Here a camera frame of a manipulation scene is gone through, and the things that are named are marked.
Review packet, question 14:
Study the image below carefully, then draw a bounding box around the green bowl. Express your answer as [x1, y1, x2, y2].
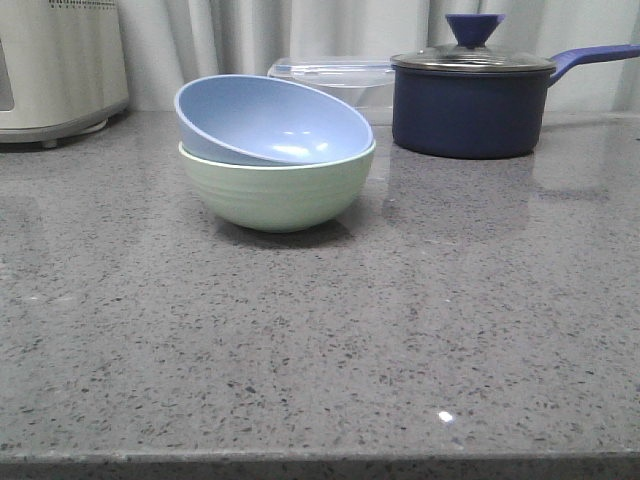
[178, 144, 376, 233]

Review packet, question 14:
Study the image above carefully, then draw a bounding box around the blue bowl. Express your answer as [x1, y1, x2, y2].
[174, 74, 373, 166]

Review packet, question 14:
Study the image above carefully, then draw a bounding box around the clear plastic storage container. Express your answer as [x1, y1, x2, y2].
[267, 56, 395, 126]

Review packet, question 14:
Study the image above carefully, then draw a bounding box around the blue saucepan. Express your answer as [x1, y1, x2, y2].
[391, 44, 639, 159]

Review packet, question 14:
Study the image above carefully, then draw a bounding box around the grey curtain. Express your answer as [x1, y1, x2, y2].
[118, 1, 639, 111]

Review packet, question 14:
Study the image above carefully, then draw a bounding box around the glass pot lid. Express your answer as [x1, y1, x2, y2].
[390, 13, 555, 73]

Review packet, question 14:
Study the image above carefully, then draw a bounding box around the cream toaster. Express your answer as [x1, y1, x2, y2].
[1, 0, 129, 147]

